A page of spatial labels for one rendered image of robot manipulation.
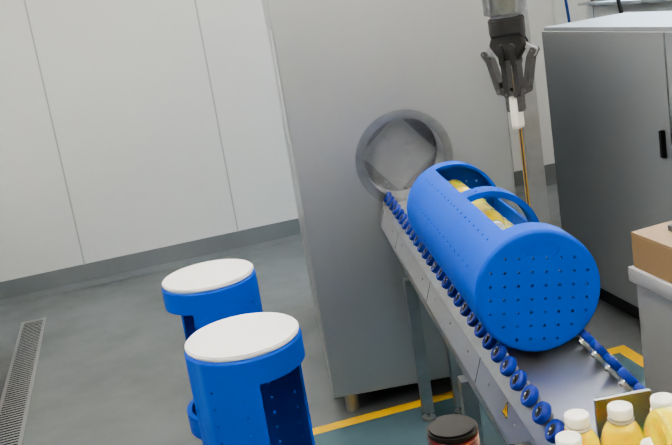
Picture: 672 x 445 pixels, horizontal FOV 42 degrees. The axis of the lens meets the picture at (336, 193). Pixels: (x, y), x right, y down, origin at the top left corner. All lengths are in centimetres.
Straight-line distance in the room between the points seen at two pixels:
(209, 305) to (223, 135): 415
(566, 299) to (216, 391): 82
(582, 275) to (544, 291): 9
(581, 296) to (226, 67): 489
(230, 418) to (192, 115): 468
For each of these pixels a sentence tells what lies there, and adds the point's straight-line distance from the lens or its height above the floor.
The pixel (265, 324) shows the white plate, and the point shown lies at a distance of 220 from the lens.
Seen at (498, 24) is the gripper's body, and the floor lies 168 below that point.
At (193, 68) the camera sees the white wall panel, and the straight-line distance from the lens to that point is 660.
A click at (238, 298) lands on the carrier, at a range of 261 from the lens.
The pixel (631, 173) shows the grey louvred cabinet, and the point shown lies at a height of 77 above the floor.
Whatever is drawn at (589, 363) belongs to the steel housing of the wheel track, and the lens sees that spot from 205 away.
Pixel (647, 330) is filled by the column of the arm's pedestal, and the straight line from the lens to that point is 244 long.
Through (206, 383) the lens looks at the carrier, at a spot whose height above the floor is 97.
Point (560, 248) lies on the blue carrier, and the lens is 199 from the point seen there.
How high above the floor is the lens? 180
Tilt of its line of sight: 13 degrees down
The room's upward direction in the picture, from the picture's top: 9 degrees counter-clockwise
